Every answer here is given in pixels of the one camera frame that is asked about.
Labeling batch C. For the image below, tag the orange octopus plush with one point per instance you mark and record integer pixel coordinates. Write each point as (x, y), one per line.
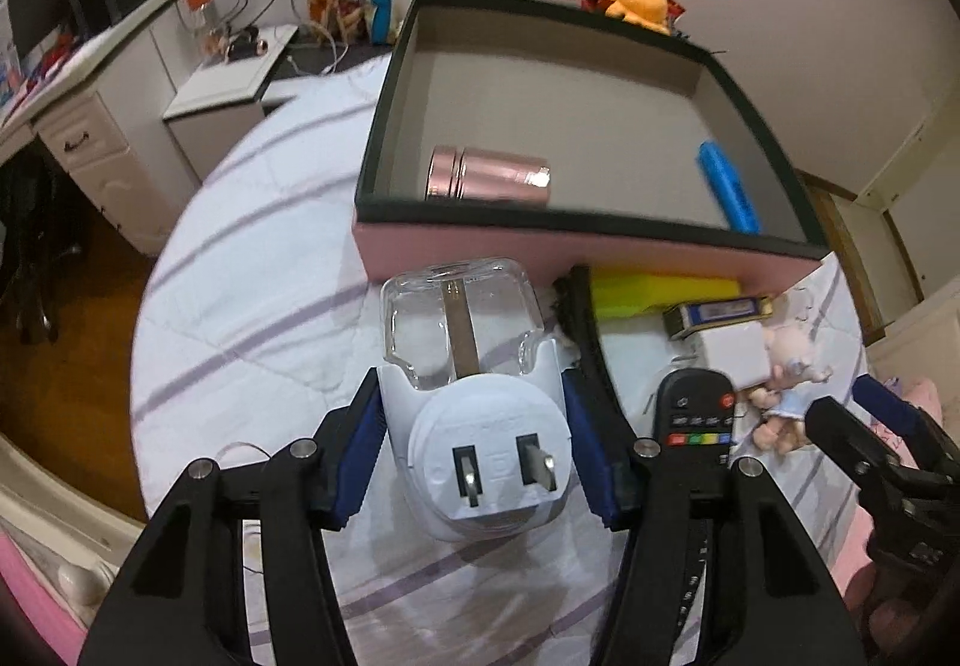
(641, 2)

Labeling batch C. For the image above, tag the white cabinet with dark top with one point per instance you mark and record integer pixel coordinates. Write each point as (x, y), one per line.
(217, 85)

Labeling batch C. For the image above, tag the white plug-in mosquito repellent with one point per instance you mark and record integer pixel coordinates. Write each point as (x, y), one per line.
(480, 441)

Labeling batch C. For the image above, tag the pink floral bedsheet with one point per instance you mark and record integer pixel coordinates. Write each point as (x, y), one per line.
(919, 396)

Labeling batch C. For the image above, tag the black office chair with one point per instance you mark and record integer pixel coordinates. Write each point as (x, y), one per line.
(34, 246)

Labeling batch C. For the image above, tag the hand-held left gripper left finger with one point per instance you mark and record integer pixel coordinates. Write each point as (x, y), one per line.
(360, 452)

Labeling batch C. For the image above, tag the blue highlighter marker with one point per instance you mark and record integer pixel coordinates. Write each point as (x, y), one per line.
(729, 186)

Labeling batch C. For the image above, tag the white desk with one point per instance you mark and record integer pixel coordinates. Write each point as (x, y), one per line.
(105, 133)

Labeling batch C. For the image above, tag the black remote control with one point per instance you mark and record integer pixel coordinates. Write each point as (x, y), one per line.
(694, 411)

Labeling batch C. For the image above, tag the small blue gold box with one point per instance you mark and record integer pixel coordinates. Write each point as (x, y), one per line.
(720, 315)

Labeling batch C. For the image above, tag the white striped quilt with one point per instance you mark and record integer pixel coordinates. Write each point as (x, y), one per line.
(262, 246)

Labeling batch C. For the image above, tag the white power adapter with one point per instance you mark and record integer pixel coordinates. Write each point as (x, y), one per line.
(724, 358)

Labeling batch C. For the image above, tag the black monitor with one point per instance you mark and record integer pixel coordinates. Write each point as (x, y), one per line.
(41, 10)

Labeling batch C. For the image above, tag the pink pig doll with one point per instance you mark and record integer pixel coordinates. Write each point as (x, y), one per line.
(791, 373)

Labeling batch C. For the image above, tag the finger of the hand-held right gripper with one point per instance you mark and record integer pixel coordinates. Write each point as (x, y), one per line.
(847, 437)
(885, 402)

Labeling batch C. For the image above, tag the small dark gadget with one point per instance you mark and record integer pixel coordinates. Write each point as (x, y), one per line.
(244, 43)

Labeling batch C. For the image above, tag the cream wooden bed frame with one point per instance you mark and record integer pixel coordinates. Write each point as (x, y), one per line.
(67, 538)

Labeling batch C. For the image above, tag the yellow-green flat box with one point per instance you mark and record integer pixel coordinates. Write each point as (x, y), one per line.
(652, 295)

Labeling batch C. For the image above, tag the yellow blue snack bag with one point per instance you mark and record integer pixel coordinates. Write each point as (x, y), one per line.
(382, 10)

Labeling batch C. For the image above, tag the dark-rimmed pink cardboard box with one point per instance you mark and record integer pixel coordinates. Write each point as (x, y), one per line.
(562, 96)

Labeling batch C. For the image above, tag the bottle with orange cap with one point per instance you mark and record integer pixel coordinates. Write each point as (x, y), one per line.
(199, 13)

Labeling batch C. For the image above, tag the rose gold metal cylinder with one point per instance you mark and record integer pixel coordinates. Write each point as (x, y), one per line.
(487, 173)

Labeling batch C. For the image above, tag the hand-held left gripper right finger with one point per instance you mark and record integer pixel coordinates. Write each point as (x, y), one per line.
(592, 460)

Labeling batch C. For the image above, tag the red storage crate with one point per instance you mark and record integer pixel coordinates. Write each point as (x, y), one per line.
(596, 1)

